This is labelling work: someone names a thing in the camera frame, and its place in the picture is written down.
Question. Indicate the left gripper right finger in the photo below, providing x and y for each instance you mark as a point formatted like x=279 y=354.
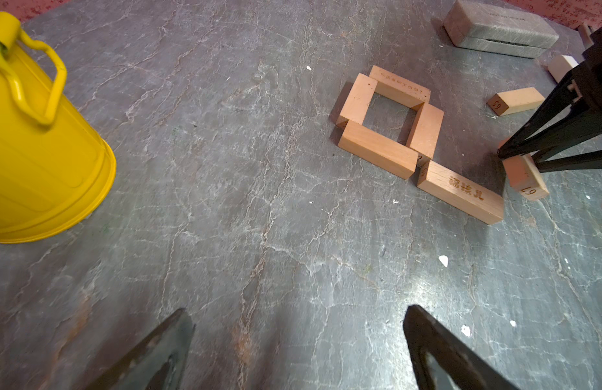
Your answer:
x=441 y=361

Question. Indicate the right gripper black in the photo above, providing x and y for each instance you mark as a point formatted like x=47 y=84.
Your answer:
x=571 y=115

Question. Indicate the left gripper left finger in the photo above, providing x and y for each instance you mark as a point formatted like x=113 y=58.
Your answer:
x=157 y=362

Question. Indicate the wooden block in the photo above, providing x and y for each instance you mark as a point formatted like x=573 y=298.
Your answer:
x=379 y=150
x=461 y=193
x=399 y=89
x=424 y=134
x=525 y=178
x=515 y=101
x=358 y=100

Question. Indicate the small white adapter box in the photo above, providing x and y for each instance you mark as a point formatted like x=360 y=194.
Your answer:
x=560 y=66

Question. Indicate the grey stone block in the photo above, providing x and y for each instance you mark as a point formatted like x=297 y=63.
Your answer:
x=494 y=29

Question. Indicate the yellow metal bucket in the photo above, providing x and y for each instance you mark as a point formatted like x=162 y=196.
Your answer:
x=55 y=169

